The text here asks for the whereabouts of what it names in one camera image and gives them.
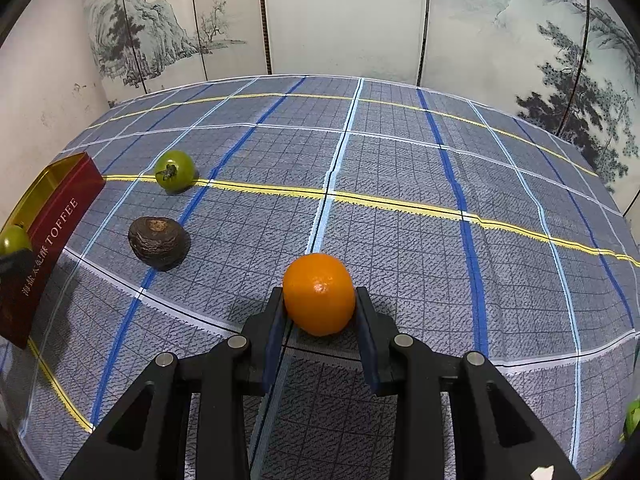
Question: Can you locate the red tin box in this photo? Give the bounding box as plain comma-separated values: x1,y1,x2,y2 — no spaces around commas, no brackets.
0,153,106,350

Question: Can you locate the blue grey checked tablecloth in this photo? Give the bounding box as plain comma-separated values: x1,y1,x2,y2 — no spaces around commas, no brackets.
0,75,640,480

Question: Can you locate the landscape painted folding screen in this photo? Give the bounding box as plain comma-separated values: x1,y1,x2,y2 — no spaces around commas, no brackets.
80,0,640,222

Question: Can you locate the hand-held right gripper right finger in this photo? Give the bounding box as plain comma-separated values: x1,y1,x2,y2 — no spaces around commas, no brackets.
353,287,582,480

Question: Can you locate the orange mandarin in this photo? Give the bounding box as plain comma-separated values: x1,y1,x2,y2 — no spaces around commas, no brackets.
282,253,357,337

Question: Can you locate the light green fruit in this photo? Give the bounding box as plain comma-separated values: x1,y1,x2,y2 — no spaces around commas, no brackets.
623,398,640,442

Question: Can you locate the green tomato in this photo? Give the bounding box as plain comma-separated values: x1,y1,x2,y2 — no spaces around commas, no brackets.
0,225,32,257
154,150,197,192

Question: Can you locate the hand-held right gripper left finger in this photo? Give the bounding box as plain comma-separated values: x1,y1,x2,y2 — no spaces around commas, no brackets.
60,287,294,480

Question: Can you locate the dark brown wrinkled fruit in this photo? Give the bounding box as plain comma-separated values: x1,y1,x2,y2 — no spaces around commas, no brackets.
128,216,191,271

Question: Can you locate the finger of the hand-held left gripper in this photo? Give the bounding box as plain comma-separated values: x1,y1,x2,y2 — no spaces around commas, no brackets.
0,250,35,287

